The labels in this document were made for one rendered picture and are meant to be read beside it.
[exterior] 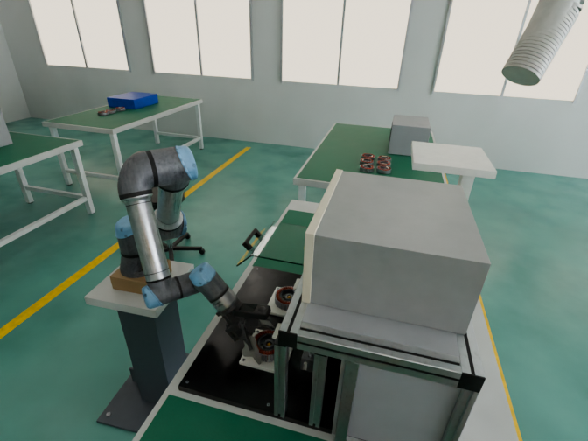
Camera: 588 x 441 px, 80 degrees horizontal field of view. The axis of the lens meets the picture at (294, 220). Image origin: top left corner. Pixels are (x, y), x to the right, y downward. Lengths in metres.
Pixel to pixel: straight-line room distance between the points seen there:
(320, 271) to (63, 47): 7.34
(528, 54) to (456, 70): 3.69
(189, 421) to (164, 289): 0.38
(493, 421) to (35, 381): 2.19
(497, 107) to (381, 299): 5.02
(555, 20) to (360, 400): 1.66
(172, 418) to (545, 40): 1.96
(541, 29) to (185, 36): 5.25
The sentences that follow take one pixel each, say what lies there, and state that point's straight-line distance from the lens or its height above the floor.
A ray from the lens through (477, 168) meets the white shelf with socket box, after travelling 1.77.
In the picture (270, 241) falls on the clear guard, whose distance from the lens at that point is 1.24.
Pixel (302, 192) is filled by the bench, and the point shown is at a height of 0.63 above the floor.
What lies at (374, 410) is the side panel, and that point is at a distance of 1.01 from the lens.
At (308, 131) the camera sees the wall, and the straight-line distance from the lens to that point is 5.83.
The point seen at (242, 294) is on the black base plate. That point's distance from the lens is 1.48.
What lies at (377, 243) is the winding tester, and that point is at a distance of 0.80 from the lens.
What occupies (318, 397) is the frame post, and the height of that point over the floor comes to 0.90.
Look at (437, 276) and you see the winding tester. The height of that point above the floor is 1.26.
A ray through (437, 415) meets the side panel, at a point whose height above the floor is 0.95.
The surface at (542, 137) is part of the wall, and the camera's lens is 5.99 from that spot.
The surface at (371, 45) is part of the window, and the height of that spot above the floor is 1.54.
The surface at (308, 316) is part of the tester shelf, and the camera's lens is 0.89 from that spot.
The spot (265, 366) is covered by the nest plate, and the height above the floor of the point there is 0.78.
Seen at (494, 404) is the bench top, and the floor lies 0.75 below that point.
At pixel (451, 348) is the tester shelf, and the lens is 0.90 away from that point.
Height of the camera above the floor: 1.73
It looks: 29 degrees down
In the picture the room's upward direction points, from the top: 2 degrees clockwise
